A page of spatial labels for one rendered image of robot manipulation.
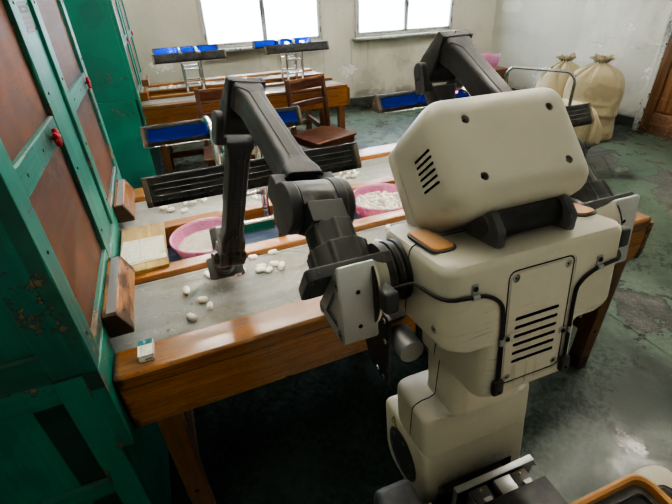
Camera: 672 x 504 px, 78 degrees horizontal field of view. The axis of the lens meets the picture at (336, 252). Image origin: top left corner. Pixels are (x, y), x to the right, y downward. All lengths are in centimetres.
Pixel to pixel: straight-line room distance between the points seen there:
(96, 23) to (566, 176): 355
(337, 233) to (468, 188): 17
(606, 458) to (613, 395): 33
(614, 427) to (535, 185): 163
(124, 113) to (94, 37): 55
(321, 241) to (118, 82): 340
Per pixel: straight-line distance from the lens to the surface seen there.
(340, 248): 53
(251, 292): 129
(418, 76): 107
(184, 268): 144
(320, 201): 57
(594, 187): 77
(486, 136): 54
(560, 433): 198
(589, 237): 61
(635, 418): 217
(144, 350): 113
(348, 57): 669
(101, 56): 384
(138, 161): 399
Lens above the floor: 150
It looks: 32 degrees down
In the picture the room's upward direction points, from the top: 3 degrees counter-clockwise
